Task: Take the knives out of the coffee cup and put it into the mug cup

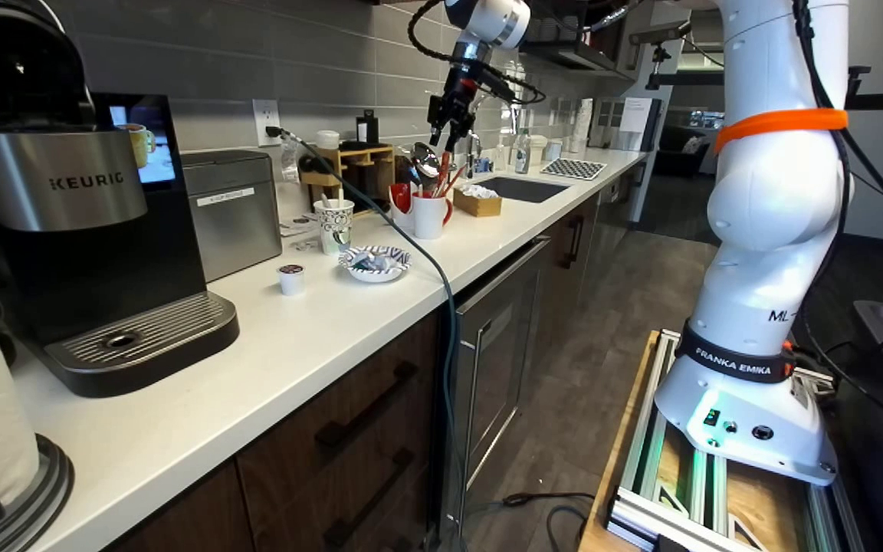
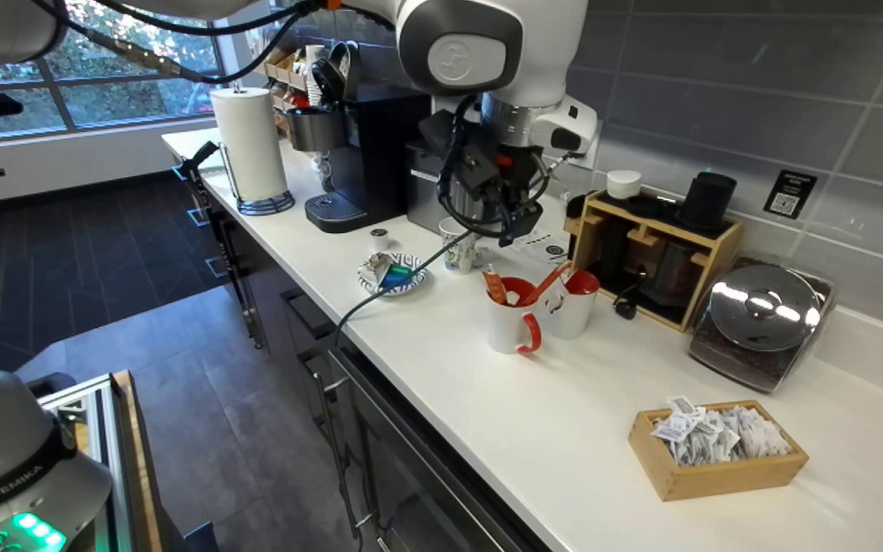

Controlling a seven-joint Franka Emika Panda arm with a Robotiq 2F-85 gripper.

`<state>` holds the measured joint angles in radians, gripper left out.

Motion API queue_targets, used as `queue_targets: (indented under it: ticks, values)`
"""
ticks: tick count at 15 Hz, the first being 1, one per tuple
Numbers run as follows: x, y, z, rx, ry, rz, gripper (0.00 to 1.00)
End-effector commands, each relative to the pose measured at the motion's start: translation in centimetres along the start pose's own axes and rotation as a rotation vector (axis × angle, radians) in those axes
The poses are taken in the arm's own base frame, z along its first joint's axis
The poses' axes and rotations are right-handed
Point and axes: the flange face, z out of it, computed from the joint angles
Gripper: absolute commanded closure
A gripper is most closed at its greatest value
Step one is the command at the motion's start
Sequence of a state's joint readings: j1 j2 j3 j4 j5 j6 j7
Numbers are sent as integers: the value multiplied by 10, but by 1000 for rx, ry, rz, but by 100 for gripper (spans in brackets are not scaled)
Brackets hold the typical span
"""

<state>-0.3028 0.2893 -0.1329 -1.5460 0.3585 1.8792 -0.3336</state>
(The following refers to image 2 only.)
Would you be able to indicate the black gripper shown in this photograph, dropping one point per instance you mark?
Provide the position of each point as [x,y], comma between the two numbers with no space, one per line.
[504,174]

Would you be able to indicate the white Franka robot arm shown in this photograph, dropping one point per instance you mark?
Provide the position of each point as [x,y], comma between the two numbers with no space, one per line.
[504,51]

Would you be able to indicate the patterned paper coffee cup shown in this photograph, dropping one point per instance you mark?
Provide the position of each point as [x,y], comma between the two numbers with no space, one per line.
[457,252]

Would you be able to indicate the blue coffee pod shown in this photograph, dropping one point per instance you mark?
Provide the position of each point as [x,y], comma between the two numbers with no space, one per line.
[401,274]

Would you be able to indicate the white mug with print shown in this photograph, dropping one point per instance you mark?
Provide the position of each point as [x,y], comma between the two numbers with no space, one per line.
[572,306]

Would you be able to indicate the small white cup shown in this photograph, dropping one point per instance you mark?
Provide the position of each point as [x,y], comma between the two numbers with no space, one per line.
[623,184]

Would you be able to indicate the black Keurig coffee machine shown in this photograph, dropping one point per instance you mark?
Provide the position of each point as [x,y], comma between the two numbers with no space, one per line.
[370,164]

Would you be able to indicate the orange plastic utensil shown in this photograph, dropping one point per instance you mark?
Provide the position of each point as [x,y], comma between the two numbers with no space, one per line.
[499,290]

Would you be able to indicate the stainless steel box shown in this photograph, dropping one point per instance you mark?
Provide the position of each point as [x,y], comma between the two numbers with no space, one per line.
[426,203]

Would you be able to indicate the red plastic utensil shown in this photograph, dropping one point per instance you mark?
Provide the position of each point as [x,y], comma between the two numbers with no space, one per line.
[553,279]

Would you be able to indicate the white pod purple lid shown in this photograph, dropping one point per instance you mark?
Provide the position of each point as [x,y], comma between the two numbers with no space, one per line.
[381,242]

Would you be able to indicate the blue patterned paper plate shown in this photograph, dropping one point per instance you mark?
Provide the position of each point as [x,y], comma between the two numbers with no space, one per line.
[391,276]

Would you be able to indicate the small black scoop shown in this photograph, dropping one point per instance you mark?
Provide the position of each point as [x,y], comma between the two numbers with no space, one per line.
[626,308]

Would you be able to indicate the wooden countertop organizer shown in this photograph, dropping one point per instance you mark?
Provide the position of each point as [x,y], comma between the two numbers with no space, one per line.
[657,262]

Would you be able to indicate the black canister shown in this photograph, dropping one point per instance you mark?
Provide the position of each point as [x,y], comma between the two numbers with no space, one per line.
[710,203]

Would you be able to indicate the dark wood counter cabinet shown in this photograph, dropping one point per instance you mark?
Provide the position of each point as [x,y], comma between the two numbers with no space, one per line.
[381,441]

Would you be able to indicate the white paper towel roll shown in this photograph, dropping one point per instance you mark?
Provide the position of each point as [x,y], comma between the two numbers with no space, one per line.
[254,156]

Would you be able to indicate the stainless steel lidded appliance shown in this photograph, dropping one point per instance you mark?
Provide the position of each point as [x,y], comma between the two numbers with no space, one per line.
[760,322]

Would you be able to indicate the black QR code sign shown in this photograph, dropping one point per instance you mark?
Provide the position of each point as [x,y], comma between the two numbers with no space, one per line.
[788,195]

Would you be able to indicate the white sugar packets pile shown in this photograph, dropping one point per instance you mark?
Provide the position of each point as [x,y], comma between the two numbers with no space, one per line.
[720,434]

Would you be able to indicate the wooden packet box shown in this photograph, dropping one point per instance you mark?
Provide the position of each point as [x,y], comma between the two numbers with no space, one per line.
[720,475]

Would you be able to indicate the window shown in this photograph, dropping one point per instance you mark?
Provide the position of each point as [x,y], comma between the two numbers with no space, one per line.
[105,94]

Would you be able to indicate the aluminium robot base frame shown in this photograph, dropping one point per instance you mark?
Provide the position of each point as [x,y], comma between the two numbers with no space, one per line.
[105,450]

